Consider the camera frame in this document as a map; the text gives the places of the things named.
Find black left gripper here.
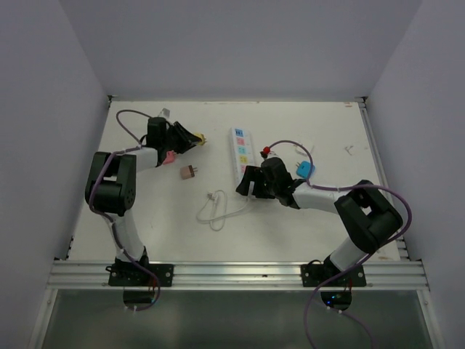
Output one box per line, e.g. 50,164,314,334
161,121,201,154

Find yellow plug block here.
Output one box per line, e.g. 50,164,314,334
194,133,207,146

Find pink plug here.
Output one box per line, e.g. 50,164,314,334
163,151,177,165

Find brown plug block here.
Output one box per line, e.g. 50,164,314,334
179,165,198,180

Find blue plug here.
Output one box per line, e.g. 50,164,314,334
296,161,316,179

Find white power strip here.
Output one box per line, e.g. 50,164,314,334
229,127,256,185

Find white plug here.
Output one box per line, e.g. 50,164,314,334
294,139,315,156

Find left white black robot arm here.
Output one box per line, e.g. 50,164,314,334
84,116,206,286

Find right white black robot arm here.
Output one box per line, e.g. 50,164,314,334
235,157,403,286

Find white power strip cord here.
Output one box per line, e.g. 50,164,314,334
195,190,254,232

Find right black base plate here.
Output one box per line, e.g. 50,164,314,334
300,262,367,287

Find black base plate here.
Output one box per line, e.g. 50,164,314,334
300,262,367,287
105,262,174,287

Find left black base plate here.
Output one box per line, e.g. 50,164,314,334
105,262,174,287

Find aluminium front rail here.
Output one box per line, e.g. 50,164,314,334
46,261,429,291

